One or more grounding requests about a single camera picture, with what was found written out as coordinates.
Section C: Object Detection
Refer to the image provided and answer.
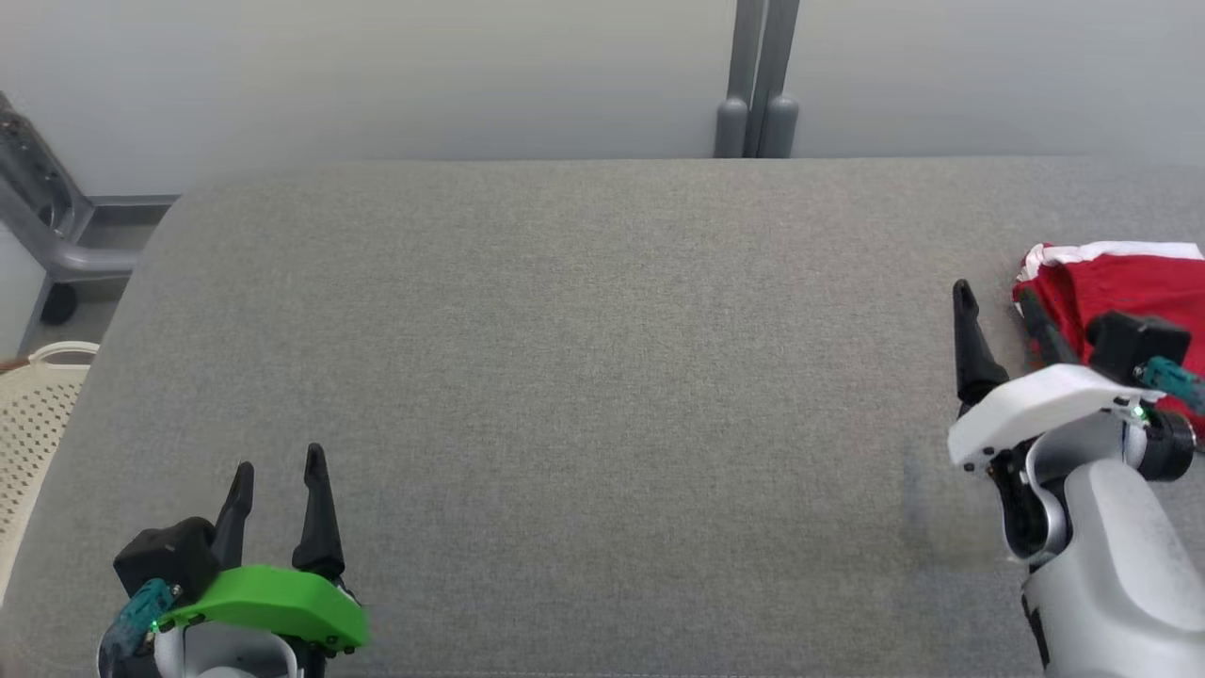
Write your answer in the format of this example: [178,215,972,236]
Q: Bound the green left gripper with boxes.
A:
[157,442,371,654]

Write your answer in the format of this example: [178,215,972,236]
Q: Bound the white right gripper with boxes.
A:
[945,279,1146,474]

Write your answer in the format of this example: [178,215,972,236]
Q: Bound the red shorts with white trim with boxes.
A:
[1013,240,1205,436]

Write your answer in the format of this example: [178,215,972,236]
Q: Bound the white perforated laundry basket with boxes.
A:
[0,341,101,605]

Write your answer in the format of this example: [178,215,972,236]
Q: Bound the teal left camera connector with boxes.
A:
[98,578,182,662]

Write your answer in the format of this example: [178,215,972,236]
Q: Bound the teal camera connector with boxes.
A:
[98,578,182,662]
[1133,355,1205,417]

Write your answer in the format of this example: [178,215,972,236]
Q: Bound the teal right camera connector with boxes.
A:
[1133,355,1205,417]

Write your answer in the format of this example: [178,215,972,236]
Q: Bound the grey metal cart frame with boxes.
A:
[0,89,181,327]

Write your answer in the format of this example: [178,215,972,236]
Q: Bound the grey partition post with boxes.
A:
[713,0,802,160]

